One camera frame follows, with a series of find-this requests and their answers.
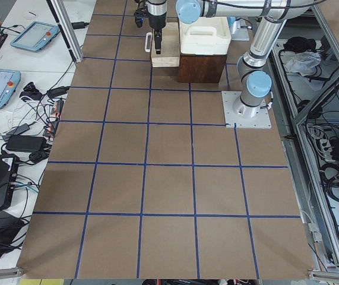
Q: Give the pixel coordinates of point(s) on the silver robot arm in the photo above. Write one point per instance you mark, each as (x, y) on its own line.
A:
(273, 14)
(164, 12)

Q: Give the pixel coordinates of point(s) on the wooden drawer with white handle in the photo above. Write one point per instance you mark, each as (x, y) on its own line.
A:
(170, 47)

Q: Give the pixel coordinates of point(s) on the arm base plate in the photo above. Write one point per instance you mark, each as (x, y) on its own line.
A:
(238, 115)

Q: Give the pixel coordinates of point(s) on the white plastic storage bin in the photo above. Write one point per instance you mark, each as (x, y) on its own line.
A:
(206, 36)

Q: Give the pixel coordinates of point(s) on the upper blue teach pendant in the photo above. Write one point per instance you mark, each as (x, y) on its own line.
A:
(36, 36)

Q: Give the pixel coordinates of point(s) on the dark brown wooden cabinet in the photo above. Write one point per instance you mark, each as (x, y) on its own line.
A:
(201, 68)

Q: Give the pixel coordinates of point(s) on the aluminium frame post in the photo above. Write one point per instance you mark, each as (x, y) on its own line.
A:
(62, 20)

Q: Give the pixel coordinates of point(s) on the black power adapter brick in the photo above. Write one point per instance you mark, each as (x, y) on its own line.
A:
(23, 143)

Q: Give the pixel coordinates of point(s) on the crumpled white cloth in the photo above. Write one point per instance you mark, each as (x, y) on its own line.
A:
(304, 63)

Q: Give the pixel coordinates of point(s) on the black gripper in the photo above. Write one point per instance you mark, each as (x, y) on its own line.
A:
(157, 22)

